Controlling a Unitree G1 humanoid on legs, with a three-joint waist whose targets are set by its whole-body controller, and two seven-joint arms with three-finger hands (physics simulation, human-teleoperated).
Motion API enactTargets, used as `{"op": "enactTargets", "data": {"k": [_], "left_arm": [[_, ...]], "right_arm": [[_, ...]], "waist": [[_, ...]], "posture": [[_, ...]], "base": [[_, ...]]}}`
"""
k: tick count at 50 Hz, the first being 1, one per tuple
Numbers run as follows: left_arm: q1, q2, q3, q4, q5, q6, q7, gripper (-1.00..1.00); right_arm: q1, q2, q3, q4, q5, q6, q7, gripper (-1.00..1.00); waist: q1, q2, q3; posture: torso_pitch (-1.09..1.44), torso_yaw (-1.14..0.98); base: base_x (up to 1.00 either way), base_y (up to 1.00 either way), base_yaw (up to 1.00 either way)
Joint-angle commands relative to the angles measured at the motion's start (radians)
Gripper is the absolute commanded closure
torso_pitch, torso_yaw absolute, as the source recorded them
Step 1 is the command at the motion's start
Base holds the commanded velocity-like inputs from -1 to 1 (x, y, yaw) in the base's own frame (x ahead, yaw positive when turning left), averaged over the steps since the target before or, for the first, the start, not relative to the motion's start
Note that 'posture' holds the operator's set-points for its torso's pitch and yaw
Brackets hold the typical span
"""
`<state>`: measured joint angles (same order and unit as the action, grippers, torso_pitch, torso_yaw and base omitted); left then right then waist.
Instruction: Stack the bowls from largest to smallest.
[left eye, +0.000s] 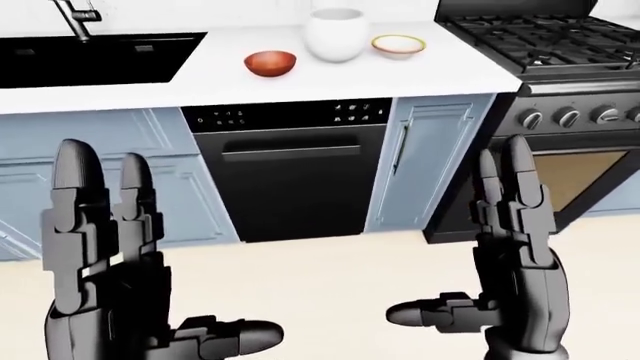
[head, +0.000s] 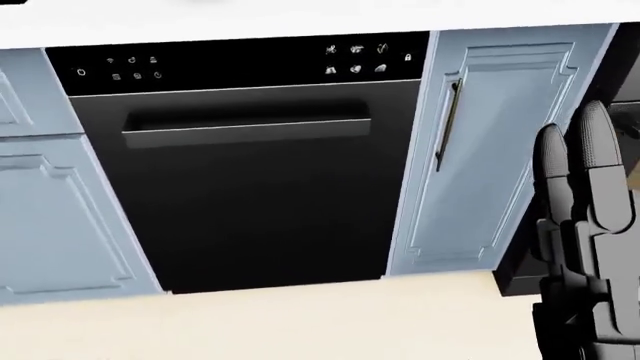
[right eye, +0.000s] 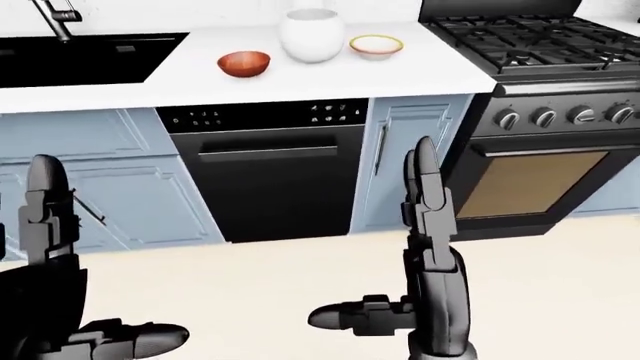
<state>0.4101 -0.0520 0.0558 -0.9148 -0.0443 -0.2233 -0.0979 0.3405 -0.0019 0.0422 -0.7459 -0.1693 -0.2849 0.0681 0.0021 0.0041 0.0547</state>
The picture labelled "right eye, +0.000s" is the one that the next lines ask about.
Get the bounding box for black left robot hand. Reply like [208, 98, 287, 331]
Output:
[0, 153, 191, 360]

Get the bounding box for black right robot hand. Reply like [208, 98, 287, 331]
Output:
[307, 135, 478, 360]

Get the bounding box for wide light blue cabinet door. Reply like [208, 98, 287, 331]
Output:
[0, 153, 225, 261]

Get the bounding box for narrow light blue cabinet door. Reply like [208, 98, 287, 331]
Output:
[349, 93, 475, 234]

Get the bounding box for light blue cabinet drawer front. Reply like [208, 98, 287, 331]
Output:
[0, 107, 180, 162]

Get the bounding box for grey stove knob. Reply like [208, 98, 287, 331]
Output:
[605, 102, 636, 123]
[493, 108, 522, 129]
[529, 106, 558, 128]
[567, 104, 596, 125]

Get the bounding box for black gas stove with oven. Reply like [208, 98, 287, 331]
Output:
[418, 0, 640, 242]

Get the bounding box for black kitchen sink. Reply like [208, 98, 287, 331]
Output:
[0, 31, 191, 90]

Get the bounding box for black dishwasher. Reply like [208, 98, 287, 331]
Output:
[155, 97, 370, 244]

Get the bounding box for grey metal faucet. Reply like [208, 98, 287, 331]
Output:
[30, 0, 83, 43]

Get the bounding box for white bowl with yellow rim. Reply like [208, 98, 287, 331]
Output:
[348, 33, 405, 61]

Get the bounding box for white round vase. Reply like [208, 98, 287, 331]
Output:
[278, 7, 347, 64]

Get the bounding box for red-brown small bowl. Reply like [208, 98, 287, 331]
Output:
[216, 50, 272, 79]

